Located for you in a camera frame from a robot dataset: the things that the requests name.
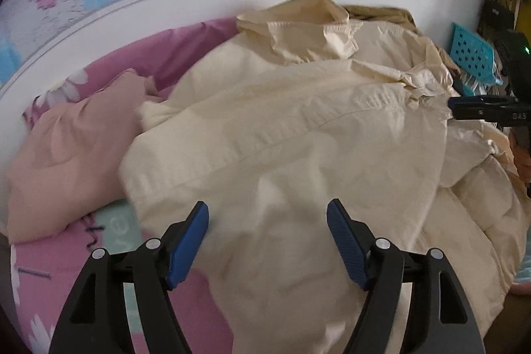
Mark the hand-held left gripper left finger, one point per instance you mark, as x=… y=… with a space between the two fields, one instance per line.
x=186 y=246

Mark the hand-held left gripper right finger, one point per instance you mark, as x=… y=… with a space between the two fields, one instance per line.
x=346 y=242

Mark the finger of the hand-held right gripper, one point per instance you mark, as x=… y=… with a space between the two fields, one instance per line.
x=473 y=107

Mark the cream large garment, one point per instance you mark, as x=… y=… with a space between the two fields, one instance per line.
x=290 y=138

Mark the pink garment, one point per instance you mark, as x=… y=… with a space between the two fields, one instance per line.
x=70 y=163

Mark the person's right hand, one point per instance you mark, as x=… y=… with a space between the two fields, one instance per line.
x=522 y=155

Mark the blue plastic basket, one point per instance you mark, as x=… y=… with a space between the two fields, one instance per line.
x=468 y=51
x=473 y=90

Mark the black handbag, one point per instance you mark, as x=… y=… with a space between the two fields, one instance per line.
x=495 y=16

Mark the pink floral blanket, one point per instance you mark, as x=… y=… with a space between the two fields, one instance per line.
x=195 y=321

